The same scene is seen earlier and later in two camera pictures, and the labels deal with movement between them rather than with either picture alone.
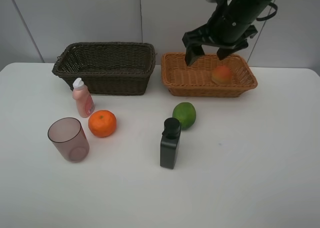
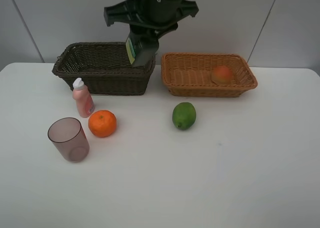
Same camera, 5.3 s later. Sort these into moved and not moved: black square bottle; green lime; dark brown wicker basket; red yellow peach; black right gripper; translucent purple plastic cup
Moved: black square bottle; black right gripper
Not moved: dark brown wicker basket; red yellow peach; translucent purple plastic cup; green lime
